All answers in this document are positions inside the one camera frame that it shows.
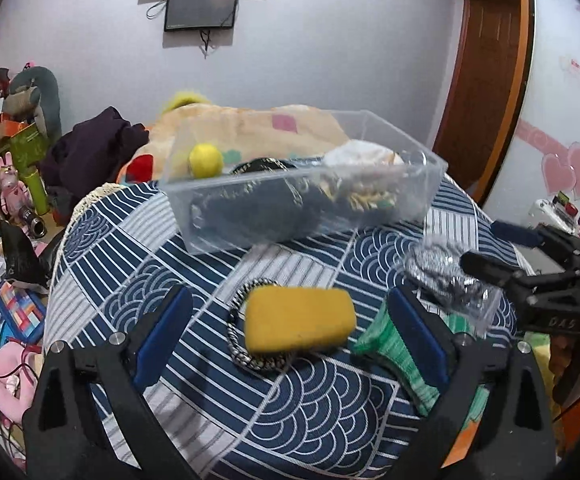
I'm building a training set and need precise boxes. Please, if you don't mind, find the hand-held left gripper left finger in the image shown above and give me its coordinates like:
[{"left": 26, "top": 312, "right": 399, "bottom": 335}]
[{"left": 22, "top": 284, "right": 202, "bottom": 480}]

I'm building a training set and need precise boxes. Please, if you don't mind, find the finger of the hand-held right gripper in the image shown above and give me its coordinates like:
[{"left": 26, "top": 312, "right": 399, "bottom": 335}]
[
  {"left": 490, "top": 219, "right": 580, "bottom": 272},
  {"left": 460, "top": 251, "right": 580, "bottom": 313}
]

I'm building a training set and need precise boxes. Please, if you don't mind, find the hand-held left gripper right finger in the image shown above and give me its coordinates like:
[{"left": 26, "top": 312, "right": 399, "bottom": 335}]
[{"left": 386, "top": 287, "right": 557, "bottom": 480}]

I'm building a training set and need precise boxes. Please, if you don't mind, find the clear bag of silver items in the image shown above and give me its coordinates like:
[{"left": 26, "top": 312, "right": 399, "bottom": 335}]
[{"left": 403, "top": 236, "right": 502, "bottom": 312}]

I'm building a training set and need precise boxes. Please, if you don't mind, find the yellow sponge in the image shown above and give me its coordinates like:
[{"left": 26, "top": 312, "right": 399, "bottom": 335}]
[{"left": 244, "top": 286, "right": 358, "bottom": 356}]

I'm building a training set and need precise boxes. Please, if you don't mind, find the clear plastic storage box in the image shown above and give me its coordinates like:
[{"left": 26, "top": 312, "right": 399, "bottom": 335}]
[{"left": 160, "top": 109, "right": 449, "bottom": 256}]

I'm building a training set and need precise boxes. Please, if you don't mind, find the green knitted cloth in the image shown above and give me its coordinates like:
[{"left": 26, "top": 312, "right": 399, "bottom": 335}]
[{"left": 352, "top": 304, "right": 491, "bottom": 418}]

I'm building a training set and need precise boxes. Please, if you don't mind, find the white device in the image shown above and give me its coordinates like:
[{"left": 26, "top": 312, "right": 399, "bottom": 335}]
[{"left": 527, "top": 198, "right": 580, "bottom": 234}]

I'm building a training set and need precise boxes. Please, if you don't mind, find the pink heart sticker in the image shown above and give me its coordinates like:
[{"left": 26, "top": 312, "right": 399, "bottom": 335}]
[{"left": 541, "top": 142, "right": 580, "bottom": 199}]

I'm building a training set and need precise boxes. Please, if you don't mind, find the blue white patterned tablecloth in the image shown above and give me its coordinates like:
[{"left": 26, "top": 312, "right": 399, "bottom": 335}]
[{"left": 45, "top": 174, "right": 527, "bottom": 480}]

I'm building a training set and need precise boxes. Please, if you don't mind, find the beige tassel bundle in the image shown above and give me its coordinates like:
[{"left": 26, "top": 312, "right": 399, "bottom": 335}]
[{"left": 339, "top": 184, "right": 397, "bottom": 212}]

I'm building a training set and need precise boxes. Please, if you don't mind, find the colourful block puzzle box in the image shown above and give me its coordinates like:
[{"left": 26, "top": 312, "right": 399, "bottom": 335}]
[{"left": 0, "top": 280, "right": 47, "bottom": 347}]

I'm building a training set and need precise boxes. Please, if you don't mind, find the wooden door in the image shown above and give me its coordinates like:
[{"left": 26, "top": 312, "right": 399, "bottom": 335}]
[{"left": 422, "top": 0, "right": 535, "bottom": 207}]

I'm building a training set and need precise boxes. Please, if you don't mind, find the black cloth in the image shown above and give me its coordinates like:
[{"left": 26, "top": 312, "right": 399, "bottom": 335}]
[{"left": 190, "top": 157, "right": 342, "bottom": 254}]

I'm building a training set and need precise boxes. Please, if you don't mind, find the black pointed bag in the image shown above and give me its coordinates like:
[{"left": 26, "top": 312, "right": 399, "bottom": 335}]
[{"left": 0, "top": 219, "right": 52, "bottom": 289}]

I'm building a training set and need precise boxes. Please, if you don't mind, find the white cloth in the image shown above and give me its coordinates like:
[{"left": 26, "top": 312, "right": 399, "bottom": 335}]
[{"left": 322, "top": 141, "right": 406, "bottom": 172}]

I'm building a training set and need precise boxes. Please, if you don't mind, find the yellow tennis ball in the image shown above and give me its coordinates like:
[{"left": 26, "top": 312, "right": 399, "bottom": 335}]
[{"left": 188, "top": 143, "right": 225, "bottom": 179}]

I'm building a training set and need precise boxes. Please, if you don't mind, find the green cylinder bottle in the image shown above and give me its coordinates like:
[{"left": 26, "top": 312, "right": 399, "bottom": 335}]
[{"left": 24, "top": 169, "right": 52, "bottom": 214}]

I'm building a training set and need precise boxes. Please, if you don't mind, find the dark purple garment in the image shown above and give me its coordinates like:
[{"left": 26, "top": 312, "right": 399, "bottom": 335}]
[{"left": 45, "top": 106, "right": 150, "bottom": 226}]

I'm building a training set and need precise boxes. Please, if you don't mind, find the pink bunny toy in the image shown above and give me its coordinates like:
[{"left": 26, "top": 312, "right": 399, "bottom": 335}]
[{"left": 0, "top": 154, "right": 34, "bottom": 222}]

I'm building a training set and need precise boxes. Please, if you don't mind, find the peach printed blanket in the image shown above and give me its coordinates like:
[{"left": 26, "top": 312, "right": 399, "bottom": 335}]
[{"left": 116, "top": 103, "right": 352, "bottom": 187}]

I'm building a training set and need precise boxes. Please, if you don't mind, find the green cardboard box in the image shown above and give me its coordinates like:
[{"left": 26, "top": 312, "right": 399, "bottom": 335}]
[{"left": 0, "top": 121, "right": 42, "bottom": 192}]

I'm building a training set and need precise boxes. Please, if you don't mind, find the yellow plush toy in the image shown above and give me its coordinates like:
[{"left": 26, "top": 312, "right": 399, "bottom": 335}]
[{"left": 162, "top": 90, "right": 212, "bottom": 114}]

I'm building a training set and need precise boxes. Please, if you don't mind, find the grey plush toy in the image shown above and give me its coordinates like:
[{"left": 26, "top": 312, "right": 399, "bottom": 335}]
[{"left": 3, "top": 66, "right": 63, "bottom": 142}]

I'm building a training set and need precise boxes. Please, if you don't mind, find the black white braided cord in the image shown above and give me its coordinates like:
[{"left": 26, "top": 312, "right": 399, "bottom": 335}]
[{"left": 226, "top": 278, "right": 297, "bottom": 374}]

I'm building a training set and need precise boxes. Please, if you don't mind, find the metal camera lens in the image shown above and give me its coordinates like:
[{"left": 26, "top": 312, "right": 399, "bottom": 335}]
[{"left": 17, "top": 206, "right": 48, "bottom": 239}]

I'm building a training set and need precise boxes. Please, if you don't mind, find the small wall monitor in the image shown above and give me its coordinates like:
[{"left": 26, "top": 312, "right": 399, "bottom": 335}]
[{"left": 163, "top": 0, "right": 240, "bottom": 33}]

